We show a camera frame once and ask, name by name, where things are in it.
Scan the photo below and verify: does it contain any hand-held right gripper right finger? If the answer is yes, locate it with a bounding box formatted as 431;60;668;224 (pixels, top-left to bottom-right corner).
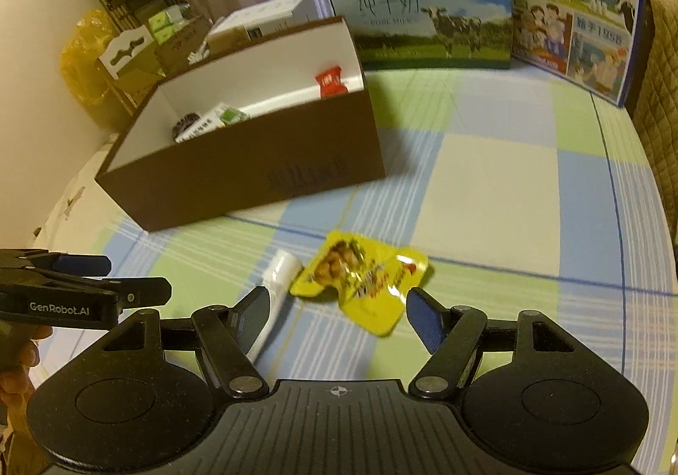
405;287;575;396

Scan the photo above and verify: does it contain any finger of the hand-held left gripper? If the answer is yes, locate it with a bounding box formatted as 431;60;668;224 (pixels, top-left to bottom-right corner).
0;268;173;306
0;248;112;277

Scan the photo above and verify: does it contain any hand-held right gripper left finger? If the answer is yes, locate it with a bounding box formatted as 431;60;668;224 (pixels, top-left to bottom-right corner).
98;287;276;394

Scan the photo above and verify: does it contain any white ointment tube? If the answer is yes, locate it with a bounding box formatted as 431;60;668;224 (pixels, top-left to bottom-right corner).
249;248;304;367

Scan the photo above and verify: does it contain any yellow snack packet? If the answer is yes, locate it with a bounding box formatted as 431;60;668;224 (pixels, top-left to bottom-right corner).
289;230;432;337

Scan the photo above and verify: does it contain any dark clear snack package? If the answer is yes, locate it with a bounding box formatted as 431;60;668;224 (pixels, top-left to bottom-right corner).
170;114;202;142

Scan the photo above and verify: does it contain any green and white medicine box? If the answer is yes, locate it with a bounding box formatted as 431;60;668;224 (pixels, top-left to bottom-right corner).
174;103;250;143

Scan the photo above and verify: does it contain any red snack packet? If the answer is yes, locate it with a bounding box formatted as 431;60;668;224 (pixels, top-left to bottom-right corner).
314;63;350;99

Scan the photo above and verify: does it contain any person's left hand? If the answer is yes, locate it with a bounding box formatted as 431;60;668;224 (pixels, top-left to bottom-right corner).
0;325;54;407

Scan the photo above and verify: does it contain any checkered tablecloth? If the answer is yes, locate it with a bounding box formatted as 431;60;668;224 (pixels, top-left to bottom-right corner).
26;64;678;455

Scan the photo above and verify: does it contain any yellow plastic bag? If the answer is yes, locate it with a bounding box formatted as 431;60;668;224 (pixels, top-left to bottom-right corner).
60;9;125;108

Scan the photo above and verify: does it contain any white topped cardboard holder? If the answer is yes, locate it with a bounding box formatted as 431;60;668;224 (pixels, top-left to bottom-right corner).
97;27;170;110

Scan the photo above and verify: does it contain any small brown cardboard box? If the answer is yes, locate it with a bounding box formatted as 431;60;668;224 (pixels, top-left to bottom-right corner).
153;17;213;78

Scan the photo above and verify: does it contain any light blue cow milk carton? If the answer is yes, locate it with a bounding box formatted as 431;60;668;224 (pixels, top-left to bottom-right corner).
320;0;514;70

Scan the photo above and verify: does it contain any white rectangular box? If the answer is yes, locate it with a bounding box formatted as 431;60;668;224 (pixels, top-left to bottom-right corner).
206;0;319;44

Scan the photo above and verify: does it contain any brown quilted sofa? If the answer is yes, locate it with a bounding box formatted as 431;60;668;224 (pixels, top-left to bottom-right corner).
628;0;678;243

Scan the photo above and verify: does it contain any blue cartoon milk carton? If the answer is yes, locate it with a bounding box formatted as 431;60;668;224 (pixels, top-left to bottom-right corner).
500;0;648;109

